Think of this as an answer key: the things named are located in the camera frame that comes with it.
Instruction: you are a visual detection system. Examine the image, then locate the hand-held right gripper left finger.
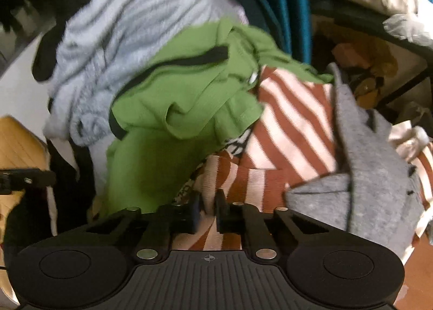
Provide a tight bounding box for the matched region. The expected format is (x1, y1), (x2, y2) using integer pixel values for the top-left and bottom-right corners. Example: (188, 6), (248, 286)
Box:
(84, 191), (204, 262)

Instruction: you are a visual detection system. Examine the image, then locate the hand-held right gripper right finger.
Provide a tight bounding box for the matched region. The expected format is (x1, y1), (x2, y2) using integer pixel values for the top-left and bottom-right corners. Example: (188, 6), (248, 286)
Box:
(215, 190), (334, 262)

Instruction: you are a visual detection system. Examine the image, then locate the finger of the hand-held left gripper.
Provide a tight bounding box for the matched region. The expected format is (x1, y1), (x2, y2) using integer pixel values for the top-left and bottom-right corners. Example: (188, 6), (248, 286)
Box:
(0, 168), (57, 195)

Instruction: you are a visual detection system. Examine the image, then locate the brown striped garment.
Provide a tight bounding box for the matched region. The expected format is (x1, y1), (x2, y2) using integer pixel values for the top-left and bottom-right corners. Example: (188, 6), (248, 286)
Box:
(172, 64), (433, 251)

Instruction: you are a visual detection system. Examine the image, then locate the green knit sweater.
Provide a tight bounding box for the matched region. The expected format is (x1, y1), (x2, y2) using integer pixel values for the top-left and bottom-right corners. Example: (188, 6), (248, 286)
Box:
(101, 18), (335, 219)

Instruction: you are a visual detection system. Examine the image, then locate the grey garment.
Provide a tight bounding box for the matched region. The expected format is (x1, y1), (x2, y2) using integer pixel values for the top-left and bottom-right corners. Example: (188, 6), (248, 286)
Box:
(286, 62), (425, 256)

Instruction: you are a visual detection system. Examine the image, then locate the light blue fleece garment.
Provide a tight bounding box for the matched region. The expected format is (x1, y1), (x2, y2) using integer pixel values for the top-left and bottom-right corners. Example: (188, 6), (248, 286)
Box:
(44, 0), (251, 148)

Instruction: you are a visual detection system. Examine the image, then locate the black desk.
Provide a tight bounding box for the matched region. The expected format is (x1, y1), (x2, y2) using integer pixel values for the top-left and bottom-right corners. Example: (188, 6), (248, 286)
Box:
(309, 0), (433, 107)

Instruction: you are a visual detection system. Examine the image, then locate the crumpled clear plastic bag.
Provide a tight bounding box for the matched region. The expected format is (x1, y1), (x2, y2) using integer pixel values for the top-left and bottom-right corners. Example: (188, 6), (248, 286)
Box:
(384, 14), (433, 47)

